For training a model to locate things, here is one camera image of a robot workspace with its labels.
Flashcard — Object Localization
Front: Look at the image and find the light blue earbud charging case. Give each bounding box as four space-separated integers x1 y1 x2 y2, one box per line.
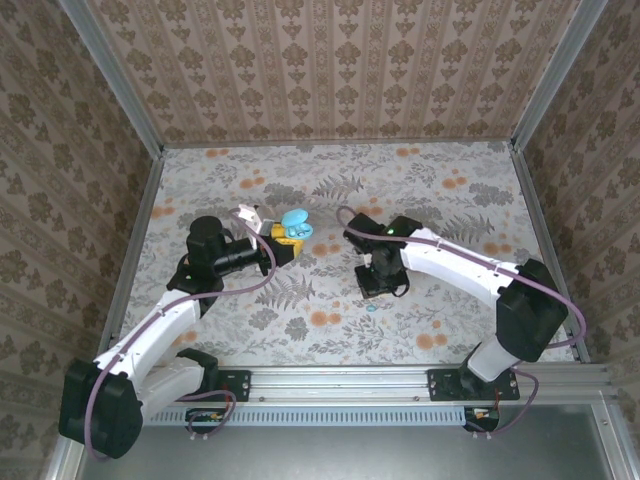
280 207 316 242

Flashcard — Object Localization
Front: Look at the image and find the floral patterned table cover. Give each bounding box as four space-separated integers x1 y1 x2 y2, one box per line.
112 141 576 369

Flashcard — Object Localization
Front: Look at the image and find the thin aluminium edge strip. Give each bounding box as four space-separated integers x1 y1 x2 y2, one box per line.
162 141 516 150

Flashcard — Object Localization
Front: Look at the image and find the grey sheet metal panel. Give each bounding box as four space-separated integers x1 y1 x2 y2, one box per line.
74 405 614 480

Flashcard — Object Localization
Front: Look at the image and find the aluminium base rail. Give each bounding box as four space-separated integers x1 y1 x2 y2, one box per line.
72 365 614 404

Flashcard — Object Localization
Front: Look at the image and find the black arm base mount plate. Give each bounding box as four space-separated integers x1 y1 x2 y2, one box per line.
162 368 252 403
427 368 520 402

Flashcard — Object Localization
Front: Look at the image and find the aluminium table edge rail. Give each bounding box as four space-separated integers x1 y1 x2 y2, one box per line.
97 149 164 352
509 142 591 362

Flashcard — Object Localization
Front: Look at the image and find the grey slotted cable duct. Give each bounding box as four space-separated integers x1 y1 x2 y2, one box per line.
142 405 467 427

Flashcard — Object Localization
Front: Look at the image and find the black connector with coloured wires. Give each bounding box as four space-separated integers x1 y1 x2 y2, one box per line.
185 407 227 434
463 406 501 432

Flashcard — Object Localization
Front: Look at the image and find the aluminium frame post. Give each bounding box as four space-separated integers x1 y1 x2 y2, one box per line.
57 0 165 160
510 0 610 151

